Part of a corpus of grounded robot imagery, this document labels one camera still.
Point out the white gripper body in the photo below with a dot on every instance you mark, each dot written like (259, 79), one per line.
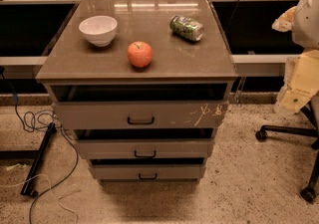
(307, 22)

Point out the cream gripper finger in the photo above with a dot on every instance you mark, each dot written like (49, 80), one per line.
(290, 101)
(284, 22)

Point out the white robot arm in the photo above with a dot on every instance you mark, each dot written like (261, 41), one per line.
(305, 32)

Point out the grey drawer cabinet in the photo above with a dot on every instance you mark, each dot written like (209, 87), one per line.
(180, 70)

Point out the black office chair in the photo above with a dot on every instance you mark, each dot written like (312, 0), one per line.
(311, 111)

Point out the green soda can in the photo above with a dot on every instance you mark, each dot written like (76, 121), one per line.
(186, 27)

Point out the red apple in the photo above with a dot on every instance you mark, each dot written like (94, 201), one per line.
(140, 54)

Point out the white ceramic bowl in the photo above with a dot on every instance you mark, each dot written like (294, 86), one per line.
(99, 30)

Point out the black metal floor bar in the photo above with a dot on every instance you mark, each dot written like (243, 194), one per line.
(28, 188)

